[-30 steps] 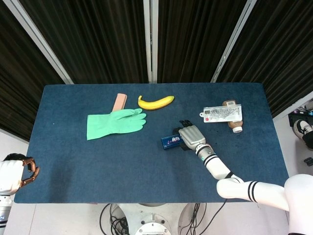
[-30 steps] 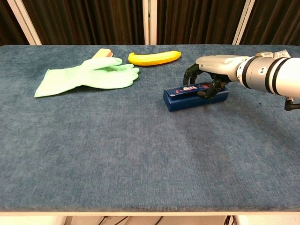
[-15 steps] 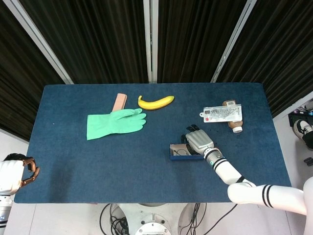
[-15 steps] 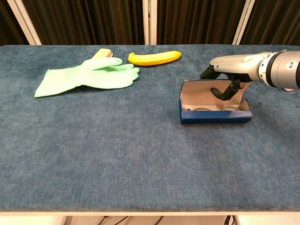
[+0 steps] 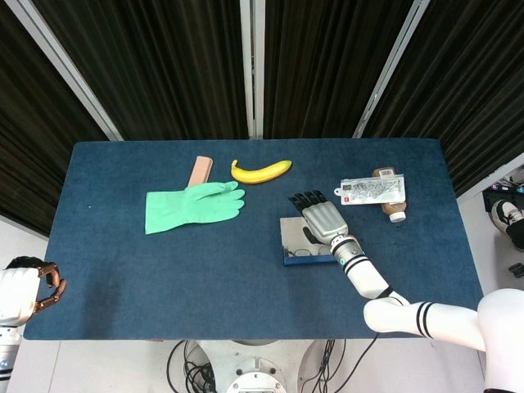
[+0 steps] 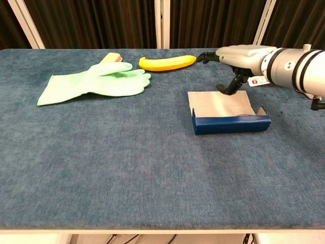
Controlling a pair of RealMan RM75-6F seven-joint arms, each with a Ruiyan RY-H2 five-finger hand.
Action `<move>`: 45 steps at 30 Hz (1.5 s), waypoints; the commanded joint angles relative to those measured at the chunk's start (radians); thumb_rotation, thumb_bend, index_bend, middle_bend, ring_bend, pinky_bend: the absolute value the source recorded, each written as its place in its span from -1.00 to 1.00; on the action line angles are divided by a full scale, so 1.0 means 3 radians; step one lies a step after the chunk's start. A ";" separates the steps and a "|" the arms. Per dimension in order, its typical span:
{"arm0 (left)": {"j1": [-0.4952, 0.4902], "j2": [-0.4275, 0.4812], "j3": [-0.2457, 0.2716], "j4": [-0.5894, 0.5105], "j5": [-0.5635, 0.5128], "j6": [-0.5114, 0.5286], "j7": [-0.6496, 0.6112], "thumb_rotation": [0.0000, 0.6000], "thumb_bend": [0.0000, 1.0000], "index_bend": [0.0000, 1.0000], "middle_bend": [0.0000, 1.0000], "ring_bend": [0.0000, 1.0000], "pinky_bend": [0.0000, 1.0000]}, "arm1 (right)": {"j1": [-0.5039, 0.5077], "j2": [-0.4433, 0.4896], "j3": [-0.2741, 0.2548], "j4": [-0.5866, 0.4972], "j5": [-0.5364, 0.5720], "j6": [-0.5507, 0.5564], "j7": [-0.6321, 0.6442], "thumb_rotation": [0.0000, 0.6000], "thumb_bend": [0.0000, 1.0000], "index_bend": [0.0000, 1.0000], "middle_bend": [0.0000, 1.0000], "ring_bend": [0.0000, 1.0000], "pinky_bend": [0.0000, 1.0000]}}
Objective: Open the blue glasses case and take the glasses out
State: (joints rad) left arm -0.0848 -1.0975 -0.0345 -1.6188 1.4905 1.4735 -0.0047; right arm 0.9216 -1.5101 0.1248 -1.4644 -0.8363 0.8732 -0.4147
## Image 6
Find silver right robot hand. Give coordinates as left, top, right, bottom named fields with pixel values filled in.
left=197, top=45, right=278, bottom=96

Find blue rectangular cardboard box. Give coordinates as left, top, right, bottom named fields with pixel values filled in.
left=187, top=90, right=272, bottom=136

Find orange sponge block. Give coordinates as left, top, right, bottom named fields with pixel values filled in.
left=100, top=52, right=124, bottom=65

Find clear plastic ruler set package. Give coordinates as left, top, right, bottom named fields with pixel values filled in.
left=249, top=76, right=270, bottom=86

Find yellow banana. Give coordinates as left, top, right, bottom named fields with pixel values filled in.
left=138, top=54, right=197, bottom=72

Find green rubber glove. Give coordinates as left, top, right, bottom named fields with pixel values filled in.
left=37, top=62, right=152, bottom=107

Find dark pleated curtain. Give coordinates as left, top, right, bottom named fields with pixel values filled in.
left=0, top=0, right=325, bottom=51

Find white frame post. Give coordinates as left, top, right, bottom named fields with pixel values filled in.
left=7, top=0, right=46, bottom=49
left=154, top=0, right=171, bottom=49
left=251, top=0, right=277, bottom=48

